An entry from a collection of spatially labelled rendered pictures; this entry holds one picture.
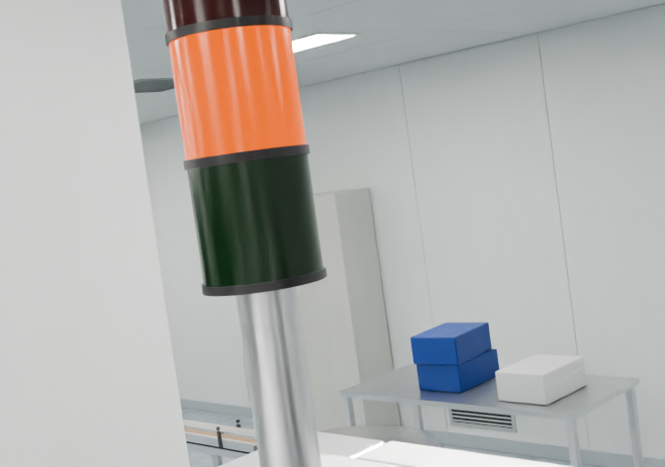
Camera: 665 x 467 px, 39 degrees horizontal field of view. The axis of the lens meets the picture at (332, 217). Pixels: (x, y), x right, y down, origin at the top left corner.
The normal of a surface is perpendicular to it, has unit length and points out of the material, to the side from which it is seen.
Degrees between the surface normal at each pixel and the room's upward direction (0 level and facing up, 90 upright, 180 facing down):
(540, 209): 90
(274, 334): 90
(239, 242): 90
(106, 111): 90
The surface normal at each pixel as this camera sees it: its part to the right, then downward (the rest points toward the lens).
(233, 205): -0.22, 0.08
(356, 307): 0.71, -0.06
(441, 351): -0.60, 0.12
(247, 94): 0.25, 0.02
